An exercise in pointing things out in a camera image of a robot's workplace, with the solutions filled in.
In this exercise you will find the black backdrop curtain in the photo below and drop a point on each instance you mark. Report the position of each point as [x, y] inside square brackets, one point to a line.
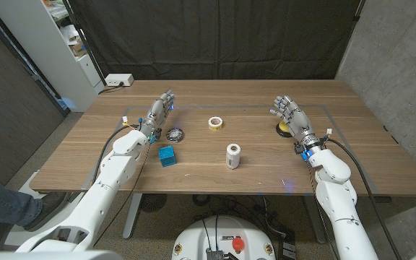
[215, 36]

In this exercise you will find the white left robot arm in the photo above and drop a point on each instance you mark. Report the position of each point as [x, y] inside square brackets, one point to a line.
[110, 173]

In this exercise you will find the white shelf cabinet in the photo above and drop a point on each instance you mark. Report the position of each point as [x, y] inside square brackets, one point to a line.
[45, 47]

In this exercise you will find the black backdrop stand pole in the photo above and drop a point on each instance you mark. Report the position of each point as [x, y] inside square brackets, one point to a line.
[359, 9]
[85, 45]

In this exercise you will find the black floor power strip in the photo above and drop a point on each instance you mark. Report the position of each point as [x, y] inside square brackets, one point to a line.
[287, 249]

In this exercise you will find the cardboard box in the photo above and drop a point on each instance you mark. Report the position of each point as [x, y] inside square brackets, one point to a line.
[78, 47]

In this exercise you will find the dark wooden door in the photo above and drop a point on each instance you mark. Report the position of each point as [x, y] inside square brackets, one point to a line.
[9, 108]

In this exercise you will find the white power strip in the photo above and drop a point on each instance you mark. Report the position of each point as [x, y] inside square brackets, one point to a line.
[118, 79]

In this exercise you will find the shiny silver black disc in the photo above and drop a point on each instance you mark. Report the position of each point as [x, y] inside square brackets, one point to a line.
[174, 134]

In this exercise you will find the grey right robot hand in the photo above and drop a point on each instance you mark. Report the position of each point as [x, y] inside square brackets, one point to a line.
[296, 121]

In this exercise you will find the white yellow tape roll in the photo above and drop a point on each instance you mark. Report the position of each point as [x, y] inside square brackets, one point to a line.
[215, 123]

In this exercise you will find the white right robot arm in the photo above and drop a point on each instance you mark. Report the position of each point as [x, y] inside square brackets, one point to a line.
[338, 202]

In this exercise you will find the yellow button black base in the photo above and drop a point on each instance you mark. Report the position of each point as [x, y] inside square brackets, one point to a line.
[282, 128]

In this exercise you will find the white floor platform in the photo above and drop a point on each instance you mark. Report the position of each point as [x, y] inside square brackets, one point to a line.
[16, 234]

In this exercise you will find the white table leg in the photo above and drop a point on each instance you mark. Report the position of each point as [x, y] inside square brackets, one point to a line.
[132, 216]
[314, 220]

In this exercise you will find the red emergency stop button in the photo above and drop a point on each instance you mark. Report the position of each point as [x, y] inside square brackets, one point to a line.
[238, 243]

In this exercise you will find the white robot torso base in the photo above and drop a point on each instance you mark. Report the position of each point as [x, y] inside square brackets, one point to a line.
[222, 231]

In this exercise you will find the blue block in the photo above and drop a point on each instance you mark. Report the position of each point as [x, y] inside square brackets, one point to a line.
[167, 156]

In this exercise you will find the black round grille disc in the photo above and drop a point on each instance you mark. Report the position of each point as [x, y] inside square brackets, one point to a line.
[153, 202]

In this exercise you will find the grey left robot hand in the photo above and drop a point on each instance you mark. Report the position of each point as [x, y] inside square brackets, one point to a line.
[157, 113]

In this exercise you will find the dark grey shoe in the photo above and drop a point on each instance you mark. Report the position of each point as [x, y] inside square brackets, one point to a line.
[47, 209]

